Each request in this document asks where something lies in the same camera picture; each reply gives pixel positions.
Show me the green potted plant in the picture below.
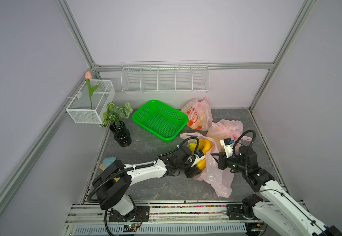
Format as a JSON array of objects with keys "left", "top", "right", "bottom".
[{"left": 98, "top": 102, "right": 133, "bottom": 130}]

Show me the white wire shelf back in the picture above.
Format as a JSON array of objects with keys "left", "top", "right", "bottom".
[{"left": 121, "top": 61, "right": 210, "bottom": 92}]

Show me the plain pink plastic bag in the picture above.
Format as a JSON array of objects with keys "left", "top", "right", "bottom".
[{"left": 180, "top": 132, "right": 235, "bottom": 198}]

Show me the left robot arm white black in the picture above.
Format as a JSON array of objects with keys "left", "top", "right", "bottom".
[{"left": 86, "top": 146, "right": 205, "bottom": 222}]

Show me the white wire basket left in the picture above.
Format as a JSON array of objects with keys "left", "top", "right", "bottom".
[{"left": 66, "top": 79, "right": 116, "bottom": 124}]

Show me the black plant vase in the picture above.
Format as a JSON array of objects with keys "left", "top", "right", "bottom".
[{"left": 109, "top": 121, "right": 132, "bottom": 147}]

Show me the yellow banana bunch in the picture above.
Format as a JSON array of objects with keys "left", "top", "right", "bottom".
[{"left": 189, "top": 139, "right": 212, "bottom": 170}]

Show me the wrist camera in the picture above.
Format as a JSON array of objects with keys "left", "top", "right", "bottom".
[
  {"left": 191, "top": 150, "right": 205, "bottom": 167},
  {"left": 220, "top": 138, "right": 235, "bottom": 158}
]

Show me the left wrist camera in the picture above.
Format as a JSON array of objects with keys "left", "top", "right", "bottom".
[{"left": 191, "top": 150, "right": 205, "bottom": 167}]

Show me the yellow white work glove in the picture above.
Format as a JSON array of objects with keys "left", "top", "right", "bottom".
[{"left": 99, "top": 163, "right": 107, "bottom": 171}]

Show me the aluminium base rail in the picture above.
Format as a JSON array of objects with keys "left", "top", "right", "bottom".
[{"left": 64, "top": 201, "right": 313, "bottom": 236}]

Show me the green plastic basket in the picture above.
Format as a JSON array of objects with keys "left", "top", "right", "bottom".
[{"left": 132, "top": 100, "right": 188, "bottom": 143}]

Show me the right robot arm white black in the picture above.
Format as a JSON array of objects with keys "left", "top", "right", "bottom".
[{"left": 216, "top": 146, "right": 342, "bottom": 236}]

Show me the pink artificial tulip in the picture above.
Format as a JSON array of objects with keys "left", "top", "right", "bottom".
[{"left": 85, "top": 71, "right": 99, "bottom": 109}]

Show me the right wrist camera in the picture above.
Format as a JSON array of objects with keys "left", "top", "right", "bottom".
[{"left": 220, "top": 138, "right": 235, "bottom": 158}]

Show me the printed pink plastic bag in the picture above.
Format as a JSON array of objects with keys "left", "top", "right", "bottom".
[
  {"left": 181, "top": 97, "right": 213, "bottom": 131},
  {"left": 206, "top": 120, "right": 243, "bottom": 152}
]

